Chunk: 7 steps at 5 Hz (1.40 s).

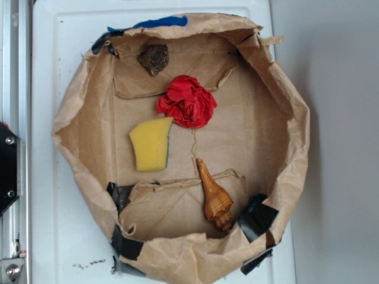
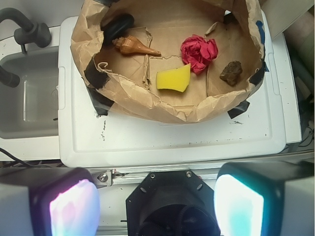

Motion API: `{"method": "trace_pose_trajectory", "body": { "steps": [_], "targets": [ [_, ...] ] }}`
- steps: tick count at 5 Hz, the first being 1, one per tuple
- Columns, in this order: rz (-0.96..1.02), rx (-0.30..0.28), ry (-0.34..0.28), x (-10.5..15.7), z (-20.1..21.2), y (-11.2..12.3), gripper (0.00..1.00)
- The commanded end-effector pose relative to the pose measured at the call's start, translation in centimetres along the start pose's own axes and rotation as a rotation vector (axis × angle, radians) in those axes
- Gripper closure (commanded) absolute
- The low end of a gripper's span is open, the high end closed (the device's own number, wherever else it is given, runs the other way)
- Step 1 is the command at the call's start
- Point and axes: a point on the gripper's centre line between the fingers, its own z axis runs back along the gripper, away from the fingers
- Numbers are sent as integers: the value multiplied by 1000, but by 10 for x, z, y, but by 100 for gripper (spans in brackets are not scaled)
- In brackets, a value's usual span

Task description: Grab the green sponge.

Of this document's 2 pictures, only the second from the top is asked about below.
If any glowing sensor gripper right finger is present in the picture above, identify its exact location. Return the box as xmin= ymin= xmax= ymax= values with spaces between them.
xmin=214 ymin=161 xmax=315 ymax=236

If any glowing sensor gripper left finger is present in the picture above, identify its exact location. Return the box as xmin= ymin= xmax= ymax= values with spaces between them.
xmin=0 ymin=167 xmax=100 ymax=236

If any yellow sponge piece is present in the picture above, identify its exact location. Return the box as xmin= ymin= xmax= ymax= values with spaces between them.
xmin=156 ymin=63 xmax=190 ymax=92

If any white plastic cooler lid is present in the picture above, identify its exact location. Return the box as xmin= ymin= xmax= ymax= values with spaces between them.
xmin=58 ymin=17 xmax=301 ymax=168

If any brown rough rock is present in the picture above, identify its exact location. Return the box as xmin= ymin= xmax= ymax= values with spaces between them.
xmin=220 ymin=60 xmax=243 ymax=86

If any crumpled red paper ball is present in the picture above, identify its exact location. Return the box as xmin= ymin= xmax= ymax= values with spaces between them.
xmin=180 ymin=34 xmax=219 ymax=75

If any brown paper bag basin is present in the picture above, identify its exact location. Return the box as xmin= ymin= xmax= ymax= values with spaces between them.
xmin=70 ymin=0 xmax=265 ymax=124

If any dark grey toy faucet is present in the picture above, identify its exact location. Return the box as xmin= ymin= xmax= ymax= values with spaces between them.
xmin=0 ymin=7 xmax=52 ymax=89

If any blue tape strip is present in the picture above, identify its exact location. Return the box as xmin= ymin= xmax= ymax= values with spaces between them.
xmin=255 ymin=20 xmax=265 ymax=46

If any orange conch seashell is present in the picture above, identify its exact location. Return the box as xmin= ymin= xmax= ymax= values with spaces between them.
xmin=112 ymin=35 xmax=161 ymax=57

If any black smooth oval object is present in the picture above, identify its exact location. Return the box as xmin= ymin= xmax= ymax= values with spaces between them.
xmin=101 ymin=14 xmax=134 ymax=46

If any aluminium frame rail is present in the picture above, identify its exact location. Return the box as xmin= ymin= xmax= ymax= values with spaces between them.
xmin=88 ymin=150 xmax=315 ymax=189

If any black octagonal mount plate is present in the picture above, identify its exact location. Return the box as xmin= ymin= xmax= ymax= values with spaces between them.
xmin=126 ymin=170 xmax=221 ymax=236

